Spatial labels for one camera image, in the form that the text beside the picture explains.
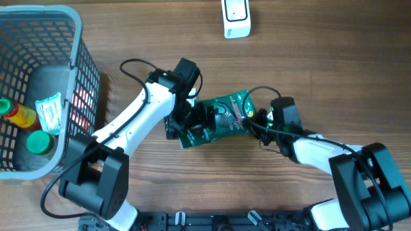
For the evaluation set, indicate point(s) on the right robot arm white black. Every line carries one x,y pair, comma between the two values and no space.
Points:
371,192

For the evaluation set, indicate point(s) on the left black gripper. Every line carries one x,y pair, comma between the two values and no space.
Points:
202,119

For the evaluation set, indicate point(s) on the green 3M gloves packet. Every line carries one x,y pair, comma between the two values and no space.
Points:
216,118

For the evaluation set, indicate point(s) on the green lid jar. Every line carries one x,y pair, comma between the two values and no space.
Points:
41,144

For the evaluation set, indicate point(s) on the light teal tissue pack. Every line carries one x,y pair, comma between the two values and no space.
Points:
50,113

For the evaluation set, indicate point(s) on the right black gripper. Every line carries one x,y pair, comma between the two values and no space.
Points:
255,129

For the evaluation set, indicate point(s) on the white barcode scanner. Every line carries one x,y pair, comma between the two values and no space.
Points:
236,18

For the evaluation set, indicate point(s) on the red sauce bottle green cap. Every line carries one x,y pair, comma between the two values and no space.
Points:
20,115

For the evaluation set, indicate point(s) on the small red snack packet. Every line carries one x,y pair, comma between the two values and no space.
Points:
82,102

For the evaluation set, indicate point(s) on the grey plastic mesh basket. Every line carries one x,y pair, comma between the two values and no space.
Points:
42,53

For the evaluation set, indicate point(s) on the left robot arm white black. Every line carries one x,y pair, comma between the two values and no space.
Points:
96,167

